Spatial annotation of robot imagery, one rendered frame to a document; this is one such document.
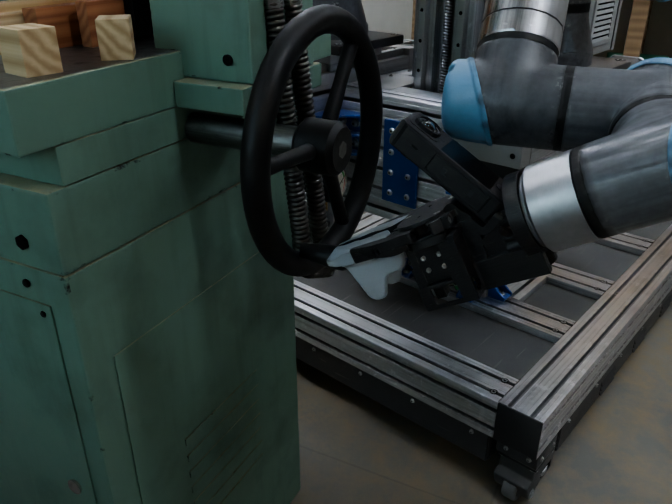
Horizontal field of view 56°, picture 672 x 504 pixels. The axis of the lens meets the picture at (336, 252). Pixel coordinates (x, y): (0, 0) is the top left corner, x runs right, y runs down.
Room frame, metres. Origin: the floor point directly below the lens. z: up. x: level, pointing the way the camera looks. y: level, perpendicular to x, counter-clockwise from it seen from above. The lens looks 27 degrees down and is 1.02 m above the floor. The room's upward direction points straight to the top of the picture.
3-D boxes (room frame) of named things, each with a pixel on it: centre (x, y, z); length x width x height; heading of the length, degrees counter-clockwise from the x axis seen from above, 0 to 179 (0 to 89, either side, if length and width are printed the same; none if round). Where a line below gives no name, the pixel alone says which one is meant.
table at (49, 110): (0.83, 0.19, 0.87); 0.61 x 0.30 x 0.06; 153
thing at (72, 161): (0.80, 0.26, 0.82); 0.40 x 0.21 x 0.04; 153
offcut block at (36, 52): (0.61, 0.29, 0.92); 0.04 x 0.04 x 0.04; 52
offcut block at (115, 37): (0.70, 0.23, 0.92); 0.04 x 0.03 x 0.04; 13
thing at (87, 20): (0.85, 0.24, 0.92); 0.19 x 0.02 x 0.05; 153
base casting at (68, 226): (0.88, 0.43, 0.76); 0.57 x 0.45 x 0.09; 63
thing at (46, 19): (0.83, 0.29, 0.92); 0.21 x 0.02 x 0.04; 153
